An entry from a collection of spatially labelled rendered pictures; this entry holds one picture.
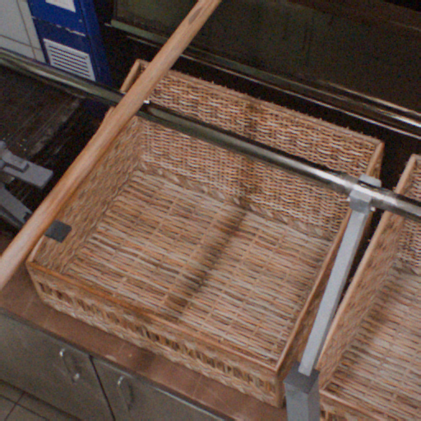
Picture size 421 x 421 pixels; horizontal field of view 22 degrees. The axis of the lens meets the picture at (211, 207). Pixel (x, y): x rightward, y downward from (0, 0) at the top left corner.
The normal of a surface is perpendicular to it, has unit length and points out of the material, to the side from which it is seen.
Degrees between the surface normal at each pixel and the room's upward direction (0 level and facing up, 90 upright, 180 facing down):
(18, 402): 0
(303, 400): 90
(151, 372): 0
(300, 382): 0
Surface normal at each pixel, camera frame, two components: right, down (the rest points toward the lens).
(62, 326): -0.09, -0.59
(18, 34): -0.49, 0.73
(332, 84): -0.49, 0.49
